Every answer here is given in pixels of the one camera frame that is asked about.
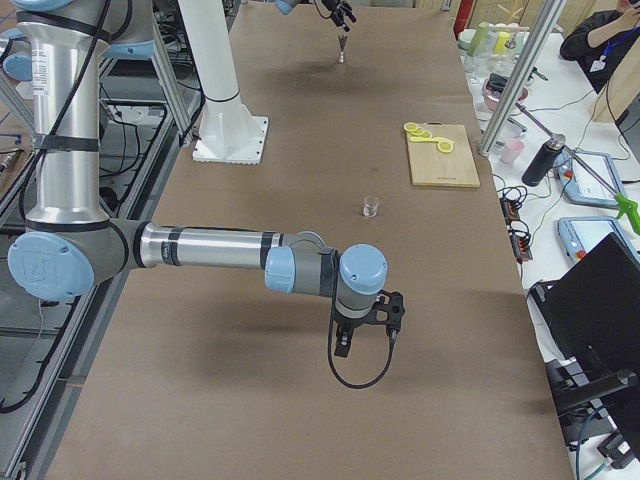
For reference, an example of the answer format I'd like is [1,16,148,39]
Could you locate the teach pendant lower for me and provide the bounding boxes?
[557,216,637,265]

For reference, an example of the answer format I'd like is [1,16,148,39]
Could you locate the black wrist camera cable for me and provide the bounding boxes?
[325,299,401,390]

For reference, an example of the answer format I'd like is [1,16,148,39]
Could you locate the pink cup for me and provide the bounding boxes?
[500,138,525,165]

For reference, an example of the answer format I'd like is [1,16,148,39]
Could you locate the teach pendant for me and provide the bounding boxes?
[553,149,626,209]
[557,216,637,265]

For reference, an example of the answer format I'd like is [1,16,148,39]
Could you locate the steel double jigger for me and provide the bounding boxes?
[337,34,348,64]

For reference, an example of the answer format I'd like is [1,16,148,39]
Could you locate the white camera mast base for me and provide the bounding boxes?
[179,0,269,165]

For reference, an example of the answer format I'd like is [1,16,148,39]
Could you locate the seated person in black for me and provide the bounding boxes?
[559,1,639,93]

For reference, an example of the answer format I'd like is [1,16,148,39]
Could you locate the teach pendant upper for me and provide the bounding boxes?
[553,149,626,209]

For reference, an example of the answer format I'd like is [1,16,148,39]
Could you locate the black water bottle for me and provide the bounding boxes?
[521,134,566,187]

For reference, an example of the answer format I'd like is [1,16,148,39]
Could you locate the yellow plastic knife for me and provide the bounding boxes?
[409,135,453,144]

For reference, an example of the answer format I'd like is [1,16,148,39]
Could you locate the green cup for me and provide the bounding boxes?
[467,22,490,57]

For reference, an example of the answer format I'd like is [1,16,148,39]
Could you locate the aluminium frame post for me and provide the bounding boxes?
[478,0,566,157]

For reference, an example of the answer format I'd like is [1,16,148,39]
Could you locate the bamboo cutting board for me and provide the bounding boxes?
[404,122,480,188]

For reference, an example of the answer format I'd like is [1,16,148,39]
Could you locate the black monitor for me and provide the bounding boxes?
[530,233,639,453]

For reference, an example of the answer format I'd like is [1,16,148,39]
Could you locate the yellow cup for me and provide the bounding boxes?
[493,31,511,55]

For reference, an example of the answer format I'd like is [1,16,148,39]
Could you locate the clear glass measuring cup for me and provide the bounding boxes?
[362,195,380,219]

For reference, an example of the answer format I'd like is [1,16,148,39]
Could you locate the lemon slice front top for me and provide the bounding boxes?
[437,141,454,153]

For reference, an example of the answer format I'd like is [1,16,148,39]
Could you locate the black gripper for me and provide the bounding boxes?
[332,309,371,358]
[321,0,357,32]

